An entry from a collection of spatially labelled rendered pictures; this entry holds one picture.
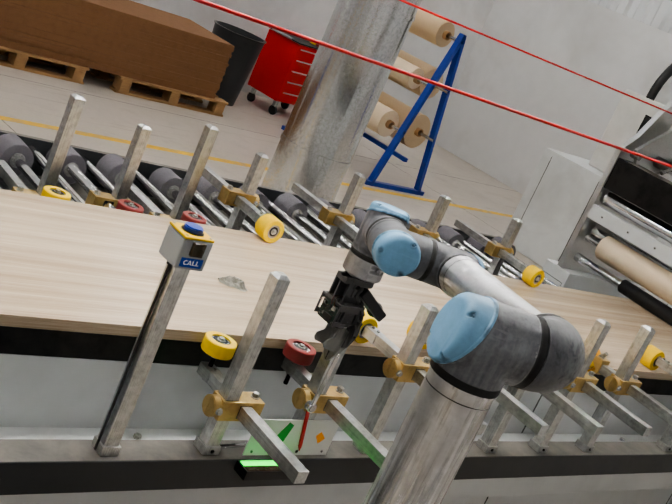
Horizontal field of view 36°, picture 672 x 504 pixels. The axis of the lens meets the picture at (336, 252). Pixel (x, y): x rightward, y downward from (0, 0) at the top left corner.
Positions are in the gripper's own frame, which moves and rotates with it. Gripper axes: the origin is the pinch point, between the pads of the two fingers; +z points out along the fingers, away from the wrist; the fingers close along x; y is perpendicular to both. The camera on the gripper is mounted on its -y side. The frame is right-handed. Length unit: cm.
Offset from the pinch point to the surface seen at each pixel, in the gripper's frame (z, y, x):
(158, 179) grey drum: 18, -43, -156
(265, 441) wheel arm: 19.3, 13.5, 6.1
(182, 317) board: 11.3, 17.1, -33.2
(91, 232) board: 11, 22, -77
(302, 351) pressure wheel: 10.4, -11.1, -19.8
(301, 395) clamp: 15.5, -4.5, -7.3
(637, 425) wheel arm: 5, -111, 16
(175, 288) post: -8.3, 42.2, -6.2
